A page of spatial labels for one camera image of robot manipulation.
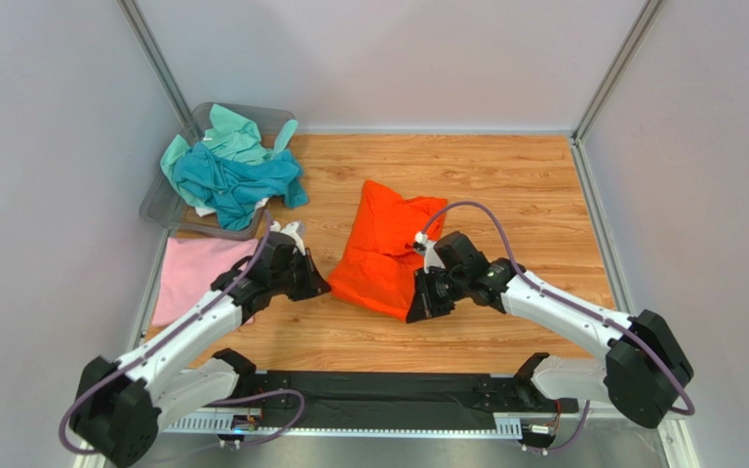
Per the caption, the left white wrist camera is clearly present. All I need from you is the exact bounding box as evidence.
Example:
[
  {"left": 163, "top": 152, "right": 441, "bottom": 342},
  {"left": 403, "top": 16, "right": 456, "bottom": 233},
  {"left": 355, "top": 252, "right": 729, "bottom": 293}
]
[{"left": 270, "top": 220, "right": 306, "bottom": 254}]

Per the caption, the orange t shirt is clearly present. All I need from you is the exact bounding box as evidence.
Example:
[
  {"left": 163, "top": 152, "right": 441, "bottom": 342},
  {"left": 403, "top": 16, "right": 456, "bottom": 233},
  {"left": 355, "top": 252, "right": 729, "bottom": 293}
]
[{"left": 328, "top": 179, "right": 448, "bottom": 322}]

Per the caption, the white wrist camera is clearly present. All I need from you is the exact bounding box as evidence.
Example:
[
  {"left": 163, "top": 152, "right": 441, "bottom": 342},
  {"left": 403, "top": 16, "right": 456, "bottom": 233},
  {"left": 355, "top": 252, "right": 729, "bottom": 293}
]
[
  {"left": 270, "top": 220, "right": 306, "bottom": 254},
  {"left": 413, "top": 231, "right": 445, "bottom": 273}
]

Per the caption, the aluminium frame rail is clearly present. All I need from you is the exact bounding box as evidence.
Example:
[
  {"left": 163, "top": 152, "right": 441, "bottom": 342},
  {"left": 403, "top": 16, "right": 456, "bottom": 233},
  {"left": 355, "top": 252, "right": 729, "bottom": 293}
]
[{"left": 73, "top": 366, "right": 700, "bottom": 468}]

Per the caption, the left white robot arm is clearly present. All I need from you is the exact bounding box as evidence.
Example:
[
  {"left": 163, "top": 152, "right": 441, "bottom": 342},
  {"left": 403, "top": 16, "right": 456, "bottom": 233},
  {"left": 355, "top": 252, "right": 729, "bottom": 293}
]
[{"left": 58, "top": 221, "right": 330, "bottom": 467}]

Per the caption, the white cloth in bin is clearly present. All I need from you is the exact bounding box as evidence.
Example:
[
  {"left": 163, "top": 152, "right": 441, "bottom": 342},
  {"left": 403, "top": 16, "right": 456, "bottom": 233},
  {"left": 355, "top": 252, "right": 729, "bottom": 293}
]
[{"left": 194, "top": 197, "right": 269, "bottom": 217}]

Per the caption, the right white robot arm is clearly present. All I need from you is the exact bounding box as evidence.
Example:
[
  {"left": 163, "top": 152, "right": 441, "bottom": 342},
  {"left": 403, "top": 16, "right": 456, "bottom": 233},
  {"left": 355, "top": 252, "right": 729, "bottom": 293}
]
[{"left": 406, "top": 231, "right": 694, "bottom": 429}]

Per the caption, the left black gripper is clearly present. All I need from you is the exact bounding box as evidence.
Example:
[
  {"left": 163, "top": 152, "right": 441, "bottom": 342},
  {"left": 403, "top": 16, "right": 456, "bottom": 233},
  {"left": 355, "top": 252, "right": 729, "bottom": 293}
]
[{"left": 270, "top": 247, "right": 332, "bottom": 300}]

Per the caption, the light mint t shirt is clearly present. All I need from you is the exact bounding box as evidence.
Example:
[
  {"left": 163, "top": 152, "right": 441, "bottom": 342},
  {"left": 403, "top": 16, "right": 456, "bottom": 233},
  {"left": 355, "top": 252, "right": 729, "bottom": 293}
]
[{"left": 160, "top": 103, "right": 298, "bottom": 212}]

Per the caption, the folded pink t shirt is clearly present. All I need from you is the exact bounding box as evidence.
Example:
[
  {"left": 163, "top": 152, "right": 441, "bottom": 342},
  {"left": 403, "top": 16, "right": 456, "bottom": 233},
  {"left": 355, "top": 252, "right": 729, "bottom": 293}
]
[{"left": 150, "top": 238, "right": 258, "bottom": 328}]

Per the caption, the black base cloth strip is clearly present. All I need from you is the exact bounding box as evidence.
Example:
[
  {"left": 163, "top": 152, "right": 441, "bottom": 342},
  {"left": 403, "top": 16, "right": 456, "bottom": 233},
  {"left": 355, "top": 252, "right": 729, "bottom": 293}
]
[{"left": 263, "top": 370, "right": 525, "bottom": 431}]

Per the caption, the dark teal t shirt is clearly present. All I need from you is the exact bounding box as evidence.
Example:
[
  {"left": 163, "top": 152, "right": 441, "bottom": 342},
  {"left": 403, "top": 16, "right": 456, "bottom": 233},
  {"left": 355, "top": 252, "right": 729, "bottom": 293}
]
[{"left": 172, "top": 143, "right": 309, "bottom": 231}]

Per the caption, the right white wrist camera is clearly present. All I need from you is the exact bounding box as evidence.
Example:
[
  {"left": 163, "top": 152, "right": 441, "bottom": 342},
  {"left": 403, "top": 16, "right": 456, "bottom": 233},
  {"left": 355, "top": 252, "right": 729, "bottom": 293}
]
[{"left": 413, "top": 231, "right": 445, "bottom": 273}]

